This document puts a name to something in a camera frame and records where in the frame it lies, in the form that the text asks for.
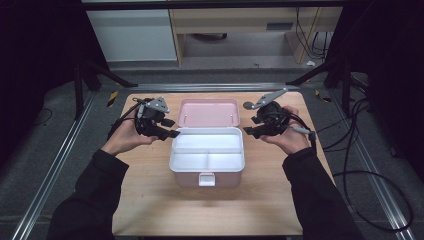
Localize black metal stand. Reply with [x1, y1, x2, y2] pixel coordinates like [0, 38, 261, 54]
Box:
[285, 58, 353, 118]
[73, 59, 139, 120]

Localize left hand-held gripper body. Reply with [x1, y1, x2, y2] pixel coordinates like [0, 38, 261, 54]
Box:
[132, 96, 171, 138]

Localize white divided tray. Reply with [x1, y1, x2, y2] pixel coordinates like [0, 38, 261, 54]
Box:
[169, 126, 246, 174]

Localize black cables under desk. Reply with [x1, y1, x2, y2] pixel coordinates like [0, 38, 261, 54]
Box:
[295, 7, 334, 60]

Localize aluminium floor rail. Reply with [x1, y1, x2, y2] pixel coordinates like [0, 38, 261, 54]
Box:
[328, 92, 417, 240]
[11, 92, 98, 240]
[130, 82, 302, 94]

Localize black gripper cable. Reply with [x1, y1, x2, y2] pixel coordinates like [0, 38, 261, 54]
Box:
[106, 97, 148, 143]
[309, 131, 415, 233]

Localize pink storage box with lid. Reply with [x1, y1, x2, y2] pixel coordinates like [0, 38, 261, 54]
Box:
[168, 97, 247, 188]

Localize grey right cable plug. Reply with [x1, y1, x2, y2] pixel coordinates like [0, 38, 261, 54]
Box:
[289, 124, 317, 138]

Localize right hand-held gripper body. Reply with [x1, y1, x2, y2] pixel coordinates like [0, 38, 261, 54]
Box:
[242, 87, 291, 138]

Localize person's right hand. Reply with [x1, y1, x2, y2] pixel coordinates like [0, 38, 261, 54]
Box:
[259, 105, 312, 156]

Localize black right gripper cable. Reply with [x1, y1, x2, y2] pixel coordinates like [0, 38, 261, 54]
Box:
[309, 131, 415, 233]

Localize person's left hand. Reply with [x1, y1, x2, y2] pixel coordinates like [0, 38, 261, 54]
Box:
[100, 108, 160, 157]

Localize white cabinet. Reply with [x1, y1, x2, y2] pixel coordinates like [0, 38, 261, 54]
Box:
[87, 8, 178, 63]

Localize yellow black floor tape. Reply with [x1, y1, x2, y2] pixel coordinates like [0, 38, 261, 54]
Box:
[106, 90, 120, 108]
[314, 88, 333, 104]

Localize thin black floor cable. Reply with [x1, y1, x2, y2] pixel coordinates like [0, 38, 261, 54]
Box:
[32, 107, 54, 128]

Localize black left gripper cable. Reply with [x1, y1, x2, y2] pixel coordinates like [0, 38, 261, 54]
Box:
[106, 97, 148, 143]

